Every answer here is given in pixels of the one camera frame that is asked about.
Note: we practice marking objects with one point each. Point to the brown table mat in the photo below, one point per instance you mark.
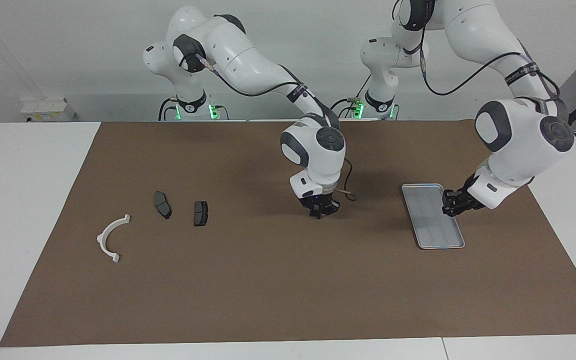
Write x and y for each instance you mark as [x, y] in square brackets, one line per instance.
[288, 280]

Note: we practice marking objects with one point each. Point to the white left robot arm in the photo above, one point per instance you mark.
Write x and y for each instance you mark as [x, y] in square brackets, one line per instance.
[518, 150]

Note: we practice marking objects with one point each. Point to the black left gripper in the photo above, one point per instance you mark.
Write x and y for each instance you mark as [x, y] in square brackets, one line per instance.
[469, 202]

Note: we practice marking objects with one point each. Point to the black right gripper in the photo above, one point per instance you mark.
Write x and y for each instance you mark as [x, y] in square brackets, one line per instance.
[320, 201]

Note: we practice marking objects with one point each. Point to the curved dark grey brake pad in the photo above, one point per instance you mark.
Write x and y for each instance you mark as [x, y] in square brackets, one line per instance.
[162, 205]

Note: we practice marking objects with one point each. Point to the rectangular dark grey brake pad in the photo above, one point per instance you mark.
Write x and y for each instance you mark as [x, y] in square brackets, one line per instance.
[200, 214]

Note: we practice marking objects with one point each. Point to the white curved plastic bracket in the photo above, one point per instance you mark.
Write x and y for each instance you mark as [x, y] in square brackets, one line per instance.
[104, 235]

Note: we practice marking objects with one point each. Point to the silver metal tray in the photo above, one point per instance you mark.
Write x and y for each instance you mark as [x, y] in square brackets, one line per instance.
[430, 225]

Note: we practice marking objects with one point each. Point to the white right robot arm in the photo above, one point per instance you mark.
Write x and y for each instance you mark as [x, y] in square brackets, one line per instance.
[248, 60]

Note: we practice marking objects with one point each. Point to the white power strip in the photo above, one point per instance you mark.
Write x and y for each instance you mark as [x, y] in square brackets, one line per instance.
[48, 110]

